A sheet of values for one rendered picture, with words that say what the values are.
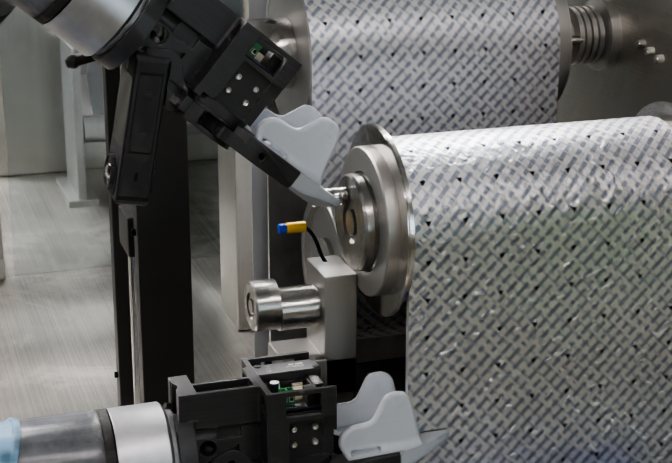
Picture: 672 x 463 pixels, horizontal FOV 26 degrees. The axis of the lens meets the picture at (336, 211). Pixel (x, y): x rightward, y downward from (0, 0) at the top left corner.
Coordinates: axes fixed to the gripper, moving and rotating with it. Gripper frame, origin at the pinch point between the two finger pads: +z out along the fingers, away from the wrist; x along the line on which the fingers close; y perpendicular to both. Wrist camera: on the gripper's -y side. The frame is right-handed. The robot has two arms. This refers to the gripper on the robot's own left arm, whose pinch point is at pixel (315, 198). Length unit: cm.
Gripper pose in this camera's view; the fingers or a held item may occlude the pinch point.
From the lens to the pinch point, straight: 110.0
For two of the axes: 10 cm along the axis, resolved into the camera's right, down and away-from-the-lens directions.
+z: 7.3, 5.5, 4.1
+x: -3.1, -2.7, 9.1
